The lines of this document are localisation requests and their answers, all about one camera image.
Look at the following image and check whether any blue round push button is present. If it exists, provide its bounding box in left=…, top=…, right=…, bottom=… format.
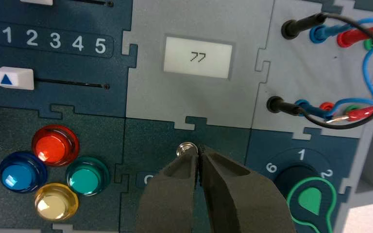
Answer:
left=0, top=151, right=48, bottom=194

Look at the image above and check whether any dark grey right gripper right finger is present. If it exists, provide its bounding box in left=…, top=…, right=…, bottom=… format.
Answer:
left=199, top=146, right=297, bottom=233

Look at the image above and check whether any teal and grey task board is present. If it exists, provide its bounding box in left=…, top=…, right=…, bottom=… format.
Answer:
left=0, top=0, right=373, bottom=233

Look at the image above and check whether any white slider knob blue triangle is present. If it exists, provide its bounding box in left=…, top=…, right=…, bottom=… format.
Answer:
left=19, top=0, right=53, bottom=6
left=0, top=67, right=35, bottom=91

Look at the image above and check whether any blue banana plug cable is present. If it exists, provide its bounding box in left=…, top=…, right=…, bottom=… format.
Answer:
left=294, top=17, right=373, bottom=121

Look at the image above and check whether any small white number display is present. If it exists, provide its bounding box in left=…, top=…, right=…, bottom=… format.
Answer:
left=163, top=35, right=234, bottom=80

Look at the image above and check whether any silver metal toggle switch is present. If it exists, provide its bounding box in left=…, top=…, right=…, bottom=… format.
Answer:
left=176, top=142, right=200, bottom=158

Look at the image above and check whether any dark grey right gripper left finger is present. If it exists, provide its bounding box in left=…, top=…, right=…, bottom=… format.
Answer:
left=136, top=148, right=200, bottom=233

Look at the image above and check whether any red round push button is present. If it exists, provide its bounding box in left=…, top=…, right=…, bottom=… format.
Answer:
left=31, top=124, right=80, bottom=167

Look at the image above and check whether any black rotary knob green pointer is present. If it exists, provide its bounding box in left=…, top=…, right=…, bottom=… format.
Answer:
left=275, top=166, right=339, bottom=233

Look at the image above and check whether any yellow round push button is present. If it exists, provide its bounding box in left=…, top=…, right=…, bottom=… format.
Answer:
left=34, top=183, right=79, bottom=222

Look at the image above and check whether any red banana plug cable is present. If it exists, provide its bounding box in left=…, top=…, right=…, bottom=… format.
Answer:
left=324, top=24, right=373, bottom=124

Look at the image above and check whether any green round push button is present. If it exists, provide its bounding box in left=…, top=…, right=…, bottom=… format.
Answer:
left=66, top=156, right=111, bottom=197

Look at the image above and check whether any black banana plug cable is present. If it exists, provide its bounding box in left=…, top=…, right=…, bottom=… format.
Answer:
left=267, top=13, right=373, bottom=130

